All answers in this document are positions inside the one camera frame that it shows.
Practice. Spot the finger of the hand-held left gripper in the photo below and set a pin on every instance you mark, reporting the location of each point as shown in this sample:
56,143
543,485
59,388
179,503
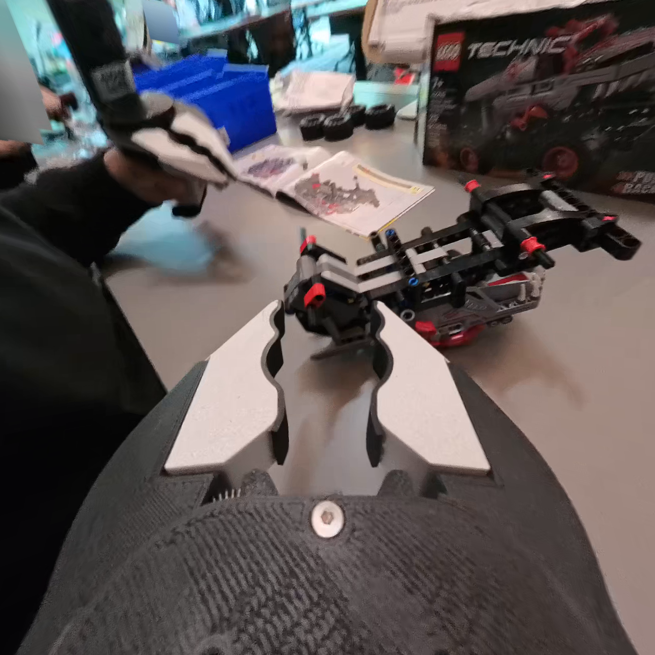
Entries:
202,130
174,156

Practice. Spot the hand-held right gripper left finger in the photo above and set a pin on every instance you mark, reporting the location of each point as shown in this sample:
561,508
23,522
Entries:
225,409

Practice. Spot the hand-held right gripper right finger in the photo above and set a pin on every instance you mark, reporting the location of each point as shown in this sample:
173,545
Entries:
430,409

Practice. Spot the black brick truck chassis model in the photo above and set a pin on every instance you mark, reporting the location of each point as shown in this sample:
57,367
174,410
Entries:
460,240

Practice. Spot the person's left forearm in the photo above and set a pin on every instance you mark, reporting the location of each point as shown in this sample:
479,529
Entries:
76,215

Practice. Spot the grey desk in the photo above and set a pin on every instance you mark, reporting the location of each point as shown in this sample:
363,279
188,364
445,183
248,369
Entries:
563,358

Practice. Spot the person's left hand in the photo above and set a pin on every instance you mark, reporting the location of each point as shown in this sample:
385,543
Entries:
148,184

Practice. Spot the large blue storage bin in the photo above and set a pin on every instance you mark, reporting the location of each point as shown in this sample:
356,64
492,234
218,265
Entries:
245,107

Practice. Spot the small blue storage bin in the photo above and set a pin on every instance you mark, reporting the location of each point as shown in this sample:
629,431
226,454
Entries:
174,76

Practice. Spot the light blue cloth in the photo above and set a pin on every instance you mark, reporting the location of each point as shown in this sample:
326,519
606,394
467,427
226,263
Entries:
163,240

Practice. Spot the black toy tire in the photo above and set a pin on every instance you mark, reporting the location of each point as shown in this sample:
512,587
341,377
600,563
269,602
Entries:
357,116
311,128
379,116
337,127

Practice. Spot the open instruction booklet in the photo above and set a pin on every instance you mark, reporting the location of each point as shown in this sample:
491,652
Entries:
348,189

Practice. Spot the person's black clothed torso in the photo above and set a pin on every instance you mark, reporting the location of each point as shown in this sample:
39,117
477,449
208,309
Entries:
51,409

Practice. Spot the printed instruction sheet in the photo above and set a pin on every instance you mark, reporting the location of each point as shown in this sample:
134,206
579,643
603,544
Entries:
404,30

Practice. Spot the black toy truck box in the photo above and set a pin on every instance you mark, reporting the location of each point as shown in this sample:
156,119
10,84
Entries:
537,102

